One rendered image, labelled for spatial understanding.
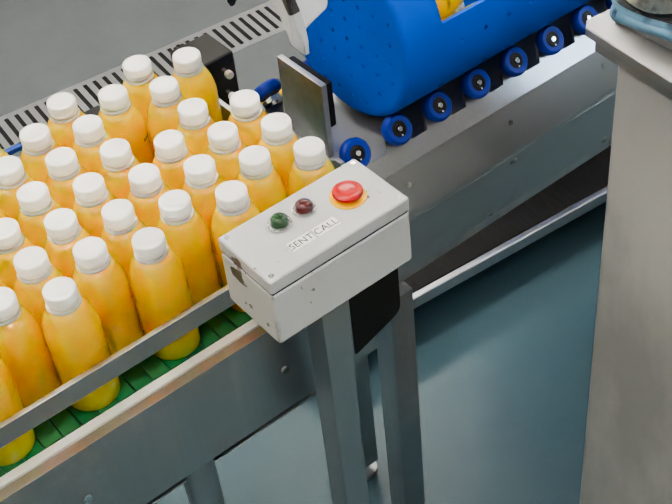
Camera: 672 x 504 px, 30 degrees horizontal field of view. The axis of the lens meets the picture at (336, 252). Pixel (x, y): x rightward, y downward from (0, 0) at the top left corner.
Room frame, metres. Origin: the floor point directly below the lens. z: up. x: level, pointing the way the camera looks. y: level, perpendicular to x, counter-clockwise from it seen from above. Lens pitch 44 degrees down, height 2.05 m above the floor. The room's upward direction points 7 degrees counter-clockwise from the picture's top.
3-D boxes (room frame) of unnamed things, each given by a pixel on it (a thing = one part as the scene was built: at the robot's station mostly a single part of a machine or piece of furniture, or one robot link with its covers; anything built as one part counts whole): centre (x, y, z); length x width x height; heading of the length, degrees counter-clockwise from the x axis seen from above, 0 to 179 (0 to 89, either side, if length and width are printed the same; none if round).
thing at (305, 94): (1.41, 0.01, 0.99); 0.10 x 0.02 x 0.12; 34
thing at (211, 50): (1.55, 0.16, 0.95); 0.10 x 0.07 x 0.10; 34
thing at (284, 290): (1.05, 0.02, 1.05); 0.20 x 0.10 x 0.10; 124
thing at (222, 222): (1.14, 0.12, 0.98); 0.07 x 0.07 x 0.17
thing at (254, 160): (1.20, 0.09, 1.07); 0.04 x 0.04 x 0.02
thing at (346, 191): (1.08, -0.02, 1.11); 0.04 x 0.04 x 0.01
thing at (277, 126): (1.26, 0.06, 1.07); 0.04 x 0.04 x 0.02
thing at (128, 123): (1.36, 0.27, 0.98); 0.07 x 0.07 x 0.17
